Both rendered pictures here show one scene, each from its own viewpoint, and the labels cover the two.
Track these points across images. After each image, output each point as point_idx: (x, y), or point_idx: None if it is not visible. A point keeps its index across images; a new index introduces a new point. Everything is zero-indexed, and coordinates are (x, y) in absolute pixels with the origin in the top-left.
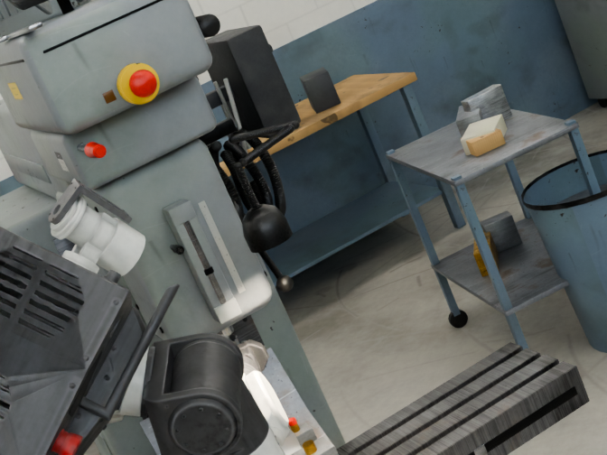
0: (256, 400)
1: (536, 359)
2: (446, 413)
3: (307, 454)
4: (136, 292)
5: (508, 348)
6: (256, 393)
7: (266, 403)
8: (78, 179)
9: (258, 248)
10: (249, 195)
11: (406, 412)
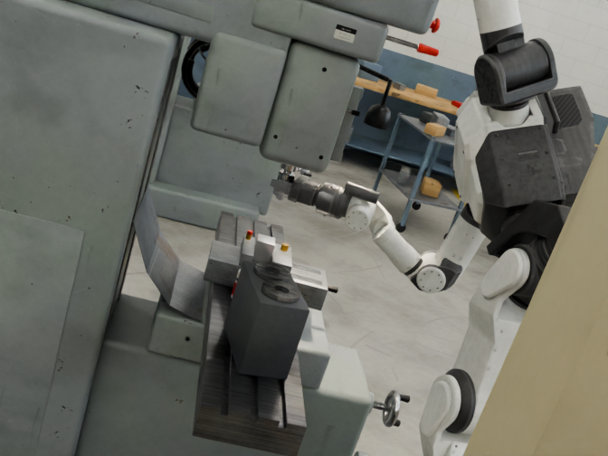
0: (382, 208)
1: (255, 221)
2: None
3: (285, 251)
4: (303, 128)
5: (226, 213)
6: (379, 204)
7: (386, 211)
8: (369, 52)
9: (384, 128)
10: (386, 98)
11: (225, 240)
